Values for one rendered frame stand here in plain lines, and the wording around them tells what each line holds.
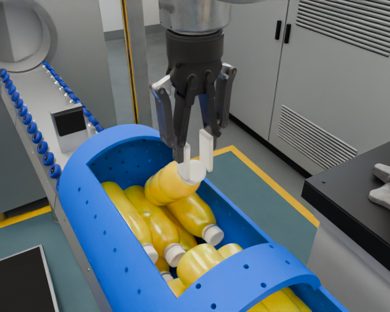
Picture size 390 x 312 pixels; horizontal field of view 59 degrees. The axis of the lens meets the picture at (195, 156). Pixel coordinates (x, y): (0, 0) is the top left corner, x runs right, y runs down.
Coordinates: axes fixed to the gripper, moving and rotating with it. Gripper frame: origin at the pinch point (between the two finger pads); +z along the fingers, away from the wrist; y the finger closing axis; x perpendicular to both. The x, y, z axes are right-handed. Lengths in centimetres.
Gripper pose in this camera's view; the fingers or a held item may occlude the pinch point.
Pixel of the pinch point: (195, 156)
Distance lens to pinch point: 56.1
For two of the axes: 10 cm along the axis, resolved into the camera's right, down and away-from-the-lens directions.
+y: -8.3, 3.2, -4.5
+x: 5.5, 4.9, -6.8
